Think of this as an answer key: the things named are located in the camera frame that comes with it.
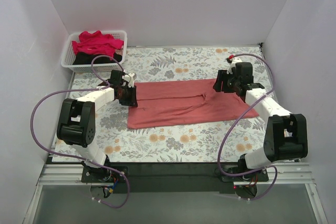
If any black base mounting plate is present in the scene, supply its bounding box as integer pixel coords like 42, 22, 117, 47
80, 161, 269, 195

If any magenta t-shirt in basket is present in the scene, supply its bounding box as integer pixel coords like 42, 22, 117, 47
71, 30, 124, 57

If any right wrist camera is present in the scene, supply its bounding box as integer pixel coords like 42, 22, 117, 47
226, 55, 242, 74

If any white plastic laundry basket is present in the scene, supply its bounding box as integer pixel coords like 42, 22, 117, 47
61, 30, 128, 73

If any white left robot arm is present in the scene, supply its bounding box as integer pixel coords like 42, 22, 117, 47
57, 70, 138, 179

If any black t-shirt in basket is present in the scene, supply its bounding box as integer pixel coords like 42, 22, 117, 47
73, 52, 122, 65

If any aluminium frame rail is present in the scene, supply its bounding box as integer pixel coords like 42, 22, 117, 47
38, 162, 316, 185

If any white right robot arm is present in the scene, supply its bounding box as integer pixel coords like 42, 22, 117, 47
213, 60, 308, 177

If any salmon pink t-shirt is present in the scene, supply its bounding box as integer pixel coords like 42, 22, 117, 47
127, 79, 248, 129

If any floral patterned table mat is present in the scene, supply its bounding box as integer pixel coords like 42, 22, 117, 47
52, 46, 300, 164

